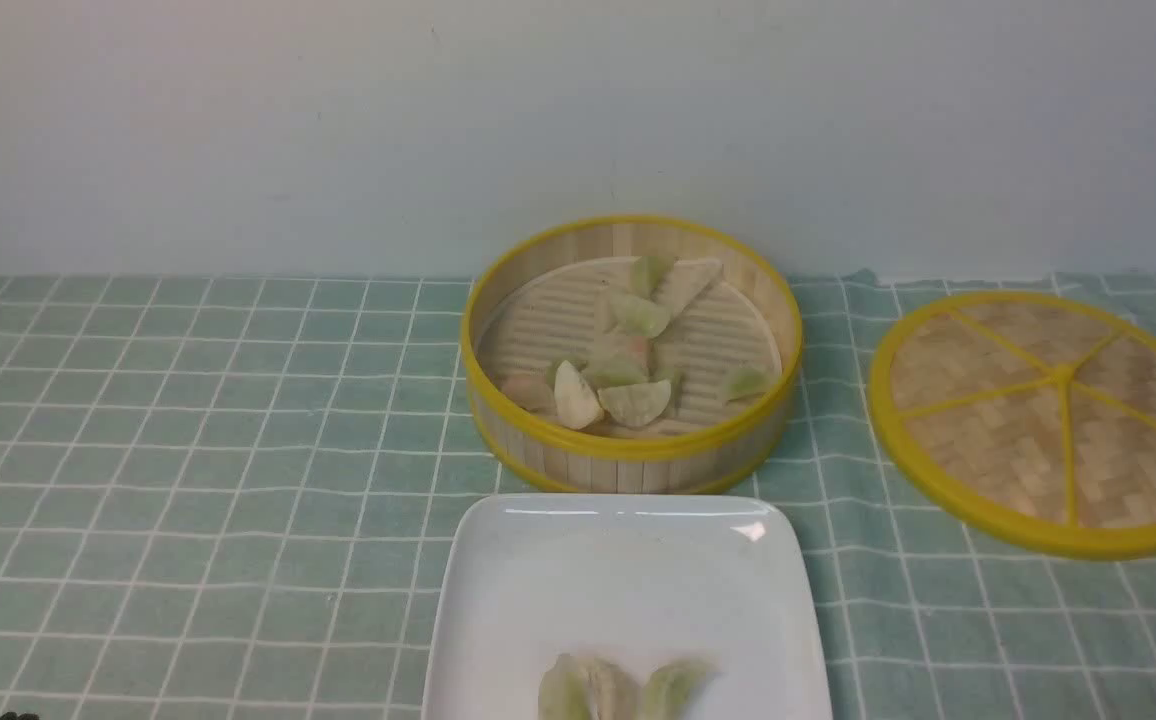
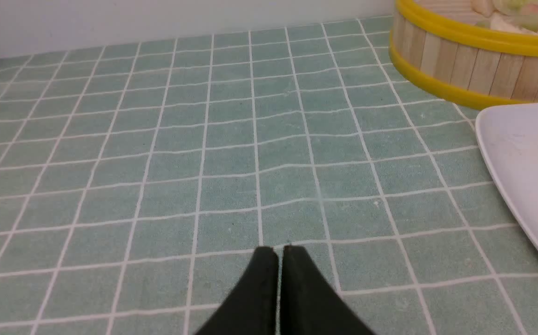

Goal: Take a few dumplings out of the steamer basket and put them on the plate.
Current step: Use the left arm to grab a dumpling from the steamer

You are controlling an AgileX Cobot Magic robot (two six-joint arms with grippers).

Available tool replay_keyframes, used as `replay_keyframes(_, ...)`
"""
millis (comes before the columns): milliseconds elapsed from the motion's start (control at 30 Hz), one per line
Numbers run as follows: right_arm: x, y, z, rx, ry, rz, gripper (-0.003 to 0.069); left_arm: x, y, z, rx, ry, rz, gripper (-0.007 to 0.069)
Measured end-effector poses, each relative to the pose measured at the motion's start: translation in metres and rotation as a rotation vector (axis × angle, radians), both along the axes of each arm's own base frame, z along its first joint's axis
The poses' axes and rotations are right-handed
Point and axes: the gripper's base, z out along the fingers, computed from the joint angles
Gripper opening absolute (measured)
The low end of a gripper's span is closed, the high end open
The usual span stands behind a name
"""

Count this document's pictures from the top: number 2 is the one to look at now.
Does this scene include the bamboo steamer basket yellow rims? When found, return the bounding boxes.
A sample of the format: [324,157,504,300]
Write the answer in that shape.
[390,0,538,109]

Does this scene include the white rectangular plate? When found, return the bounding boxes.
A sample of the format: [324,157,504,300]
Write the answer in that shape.
[475,103,538,251]

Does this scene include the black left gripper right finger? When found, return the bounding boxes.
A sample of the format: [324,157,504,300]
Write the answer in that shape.
[280,245,374,335]

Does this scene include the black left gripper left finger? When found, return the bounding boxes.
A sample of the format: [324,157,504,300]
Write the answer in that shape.
[196,246,278,335]

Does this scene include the pale dumpling in steamer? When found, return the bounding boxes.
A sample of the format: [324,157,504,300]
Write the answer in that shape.
[470,0,538,35]

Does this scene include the green checkered tablecloth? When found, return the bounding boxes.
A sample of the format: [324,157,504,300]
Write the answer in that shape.
[0,17,538,335]

